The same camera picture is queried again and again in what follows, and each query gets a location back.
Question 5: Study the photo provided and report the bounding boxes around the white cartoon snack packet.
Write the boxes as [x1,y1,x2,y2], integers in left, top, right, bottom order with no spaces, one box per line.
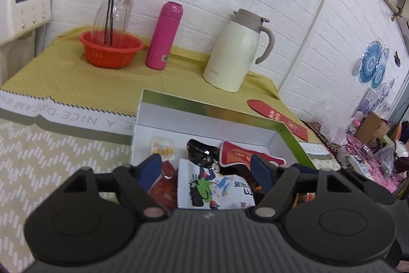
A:
[177,159,257,210]

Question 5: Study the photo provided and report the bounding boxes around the clear glass carafe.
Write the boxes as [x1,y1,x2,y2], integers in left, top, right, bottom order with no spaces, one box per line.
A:
[93,0,135,44]

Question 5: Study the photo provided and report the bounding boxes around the red envelope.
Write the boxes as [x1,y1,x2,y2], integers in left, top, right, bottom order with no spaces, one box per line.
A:
[247,99,309,143]

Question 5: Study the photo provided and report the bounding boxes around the brown cardboard box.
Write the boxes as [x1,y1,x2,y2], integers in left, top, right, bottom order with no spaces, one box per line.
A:
[355,112,391,146]

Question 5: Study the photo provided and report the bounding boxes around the blue paper fan decoration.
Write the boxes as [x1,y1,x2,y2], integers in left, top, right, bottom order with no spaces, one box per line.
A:
[353,41,390,90]

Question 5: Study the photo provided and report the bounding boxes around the long black straw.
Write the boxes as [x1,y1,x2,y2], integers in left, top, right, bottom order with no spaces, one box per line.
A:
[109,0,116,44]
[104,0,117,43]

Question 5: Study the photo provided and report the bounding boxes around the pink floral cloth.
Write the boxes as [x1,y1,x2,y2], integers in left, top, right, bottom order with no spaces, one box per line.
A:
[339,135,409,197]

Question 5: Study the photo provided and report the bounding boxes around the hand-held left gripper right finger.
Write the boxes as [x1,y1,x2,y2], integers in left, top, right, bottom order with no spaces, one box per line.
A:
[250,154,397,220]

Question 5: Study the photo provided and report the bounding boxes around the white box with green rim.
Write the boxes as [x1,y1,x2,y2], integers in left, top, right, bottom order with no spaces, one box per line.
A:
[130,88,317,210]

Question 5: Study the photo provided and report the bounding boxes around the pink lidded jar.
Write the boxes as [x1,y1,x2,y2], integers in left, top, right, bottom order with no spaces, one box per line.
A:
[347,119,362,136]

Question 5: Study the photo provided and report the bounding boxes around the small wall pictures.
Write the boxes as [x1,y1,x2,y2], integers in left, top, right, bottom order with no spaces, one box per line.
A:
[358,78,397,114]

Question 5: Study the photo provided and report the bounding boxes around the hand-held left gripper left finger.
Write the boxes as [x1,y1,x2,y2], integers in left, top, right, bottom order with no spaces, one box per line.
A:
[62,153,171,220]

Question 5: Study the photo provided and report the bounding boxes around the yellow dotted tablecloth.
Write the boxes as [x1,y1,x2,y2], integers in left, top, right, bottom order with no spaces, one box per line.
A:
[0,25,282,120]

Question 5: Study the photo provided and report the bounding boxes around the cream thermal jug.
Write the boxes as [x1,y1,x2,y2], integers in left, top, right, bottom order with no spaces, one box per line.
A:
[202,8,276,93]

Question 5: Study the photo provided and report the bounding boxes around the red fan shaped packet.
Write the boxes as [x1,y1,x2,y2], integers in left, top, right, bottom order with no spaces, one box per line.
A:
[219,141,287,167]

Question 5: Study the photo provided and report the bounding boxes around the dark red shiny snack packet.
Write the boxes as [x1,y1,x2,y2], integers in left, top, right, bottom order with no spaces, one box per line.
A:
[187,139,266,195]

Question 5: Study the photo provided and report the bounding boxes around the clear yellow candy packet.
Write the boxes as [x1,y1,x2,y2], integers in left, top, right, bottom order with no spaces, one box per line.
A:
[150,136,176,160]

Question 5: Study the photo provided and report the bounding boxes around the red plastic basket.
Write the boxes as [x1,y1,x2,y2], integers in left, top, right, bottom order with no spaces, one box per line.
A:
[79,31,145,69]

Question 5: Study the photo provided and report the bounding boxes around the white wall conduit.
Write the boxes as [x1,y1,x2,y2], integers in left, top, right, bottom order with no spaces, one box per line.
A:
[277,0,349,92]

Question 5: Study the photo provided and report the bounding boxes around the pink thermos bottle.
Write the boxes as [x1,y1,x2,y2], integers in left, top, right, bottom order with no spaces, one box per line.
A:
[145,1,183,70]

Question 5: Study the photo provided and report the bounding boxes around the orange red snack packet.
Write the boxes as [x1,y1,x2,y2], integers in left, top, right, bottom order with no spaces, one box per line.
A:
[149,161,178,210]

